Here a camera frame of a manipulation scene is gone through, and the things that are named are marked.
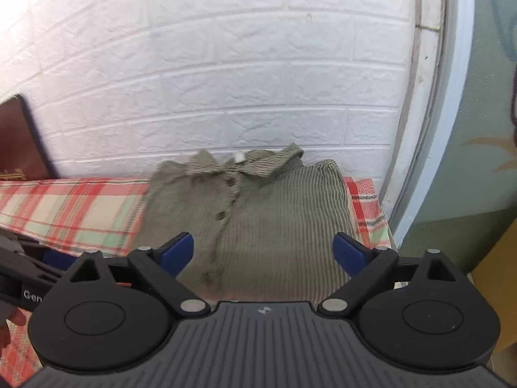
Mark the person's left hand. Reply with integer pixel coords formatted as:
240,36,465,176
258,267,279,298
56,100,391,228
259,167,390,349
0,306,28,350

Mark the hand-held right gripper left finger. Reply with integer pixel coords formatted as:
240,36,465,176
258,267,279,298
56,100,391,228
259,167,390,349
69,232,195,318

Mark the red plaid bed sheet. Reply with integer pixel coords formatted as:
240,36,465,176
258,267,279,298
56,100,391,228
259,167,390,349
0,176,392,376

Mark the white door frame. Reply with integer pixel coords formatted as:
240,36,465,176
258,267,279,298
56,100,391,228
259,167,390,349
382,0,489,251

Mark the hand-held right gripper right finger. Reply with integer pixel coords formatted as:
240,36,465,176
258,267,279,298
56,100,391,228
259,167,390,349
317,232,459,318

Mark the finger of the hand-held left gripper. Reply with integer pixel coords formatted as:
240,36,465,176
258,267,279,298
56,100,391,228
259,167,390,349
0,227,83,270
0,252,68,288

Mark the cardboard box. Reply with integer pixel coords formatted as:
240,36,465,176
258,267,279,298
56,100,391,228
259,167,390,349
469,242,517,356

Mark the green striped shirt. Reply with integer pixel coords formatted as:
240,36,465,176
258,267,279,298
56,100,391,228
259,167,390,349
139,142,353,302

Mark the brown wooden headboard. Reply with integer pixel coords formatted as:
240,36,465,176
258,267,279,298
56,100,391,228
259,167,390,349
0,94,61,181

